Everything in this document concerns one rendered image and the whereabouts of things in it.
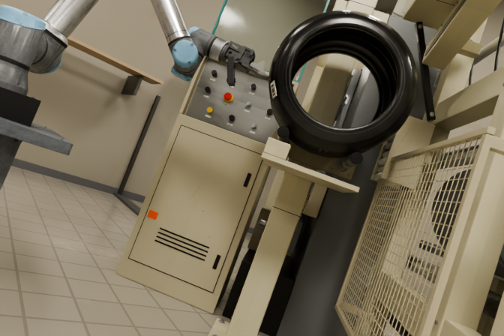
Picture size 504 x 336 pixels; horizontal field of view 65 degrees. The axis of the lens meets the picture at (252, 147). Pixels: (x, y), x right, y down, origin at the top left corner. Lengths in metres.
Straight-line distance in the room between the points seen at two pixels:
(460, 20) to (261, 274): 1.30
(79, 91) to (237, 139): 2.85
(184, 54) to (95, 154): 3.38
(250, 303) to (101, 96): 3.35
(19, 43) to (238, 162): 1.11
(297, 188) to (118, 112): 3.27
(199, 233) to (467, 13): 1.53
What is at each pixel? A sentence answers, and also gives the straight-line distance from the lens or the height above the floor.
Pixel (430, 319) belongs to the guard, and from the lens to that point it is 1.02.
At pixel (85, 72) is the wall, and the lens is 4.67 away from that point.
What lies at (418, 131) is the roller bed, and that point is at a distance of 1.85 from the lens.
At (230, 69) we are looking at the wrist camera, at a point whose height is 1.08.
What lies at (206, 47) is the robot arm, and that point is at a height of 1.12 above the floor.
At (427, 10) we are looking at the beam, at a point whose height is 1.64.
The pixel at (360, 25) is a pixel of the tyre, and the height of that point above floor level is 1.37.
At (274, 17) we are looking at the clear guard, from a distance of 2.28.
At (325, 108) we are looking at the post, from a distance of 1.85.
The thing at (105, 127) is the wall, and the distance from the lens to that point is 4.73.
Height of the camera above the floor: 0.68
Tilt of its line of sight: 5 degrees up
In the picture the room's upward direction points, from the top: 21 degrees clockwise
